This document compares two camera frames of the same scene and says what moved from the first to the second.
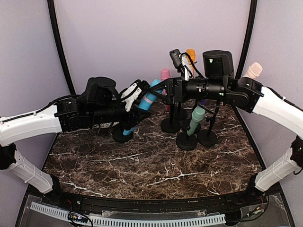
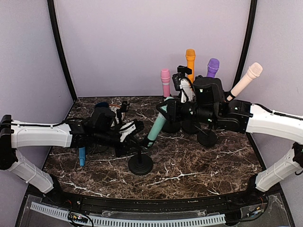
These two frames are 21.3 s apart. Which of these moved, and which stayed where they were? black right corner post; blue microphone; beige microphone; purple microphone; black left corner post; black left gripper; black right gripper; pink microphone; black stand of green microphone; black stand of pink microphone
Moved: black right gripper; blue microphone; black left gripper; purple microphone; black stand of green microphone
Stayed: black stand of pink microphone; black left corner post; pink microphone; beige microphone; black right corner post
